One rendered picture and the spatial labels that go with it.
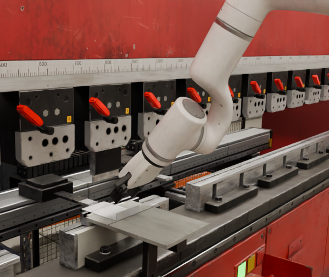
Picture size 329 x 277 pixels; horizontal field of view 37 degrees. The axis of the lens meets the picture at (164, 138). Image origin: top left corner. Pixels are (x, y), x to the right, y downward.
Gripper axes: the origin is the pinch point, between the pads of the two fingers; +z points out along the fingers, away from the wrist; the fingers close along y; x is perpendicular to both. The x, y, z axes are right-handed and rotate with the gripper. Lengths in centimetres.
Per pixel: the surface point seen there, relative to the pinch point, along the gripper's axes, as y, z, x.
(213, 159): -96, 31, -15
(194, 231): -3.4, -7.8, 19.1
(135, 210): -2.8, 3.0, 4.5
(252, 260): -33.3, 5.1, 31.9
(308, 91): -131, -11, -14
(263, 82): -84, -16, -18
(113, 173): -4.4, 3.1, -7.9
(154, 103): -11.7, -16.9, -14.6
